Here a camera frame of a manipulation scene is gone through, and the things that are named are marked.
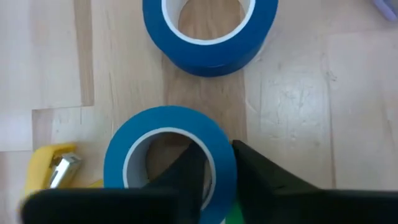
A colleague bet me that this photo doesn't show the green mini stapler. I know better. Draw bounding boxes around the green mini stapler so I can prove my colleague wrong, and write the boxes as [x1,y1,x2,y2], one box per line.
[225,202,246,224]

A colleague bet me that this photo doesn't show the light blue tape roll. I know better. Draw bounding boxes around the light blue tape roll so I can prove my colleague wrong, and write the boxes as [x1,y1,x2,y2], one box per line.
[103,105,238,224]

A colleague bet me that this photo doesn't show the purple staple remover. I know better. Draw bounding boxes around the purple staple remover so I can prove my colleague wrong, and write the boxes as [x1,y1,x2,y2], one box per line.
[372,0,398,22]

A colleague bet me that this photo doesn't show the yellow mini stapler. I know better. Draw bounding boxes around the yellow mini stapler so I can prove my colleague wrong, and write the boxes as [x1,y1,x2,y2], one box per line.
[24,142,105,200]

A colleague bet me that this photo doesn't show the dark blue tape roll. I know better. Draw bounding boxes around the dark blue tape roll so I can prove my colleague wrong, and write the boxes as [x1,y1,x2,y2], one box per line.
[142,0,279,78]

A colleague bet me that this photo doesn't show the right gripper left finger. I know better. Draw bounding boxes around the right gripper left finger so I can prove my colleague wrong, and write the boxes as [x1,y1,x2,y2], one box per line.
[21,141,208,224]

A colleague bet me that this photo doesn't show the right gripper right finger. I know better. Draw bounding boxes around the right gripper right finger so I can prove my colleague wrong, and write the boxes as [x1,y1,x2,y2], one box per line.
[232,139,398,224]

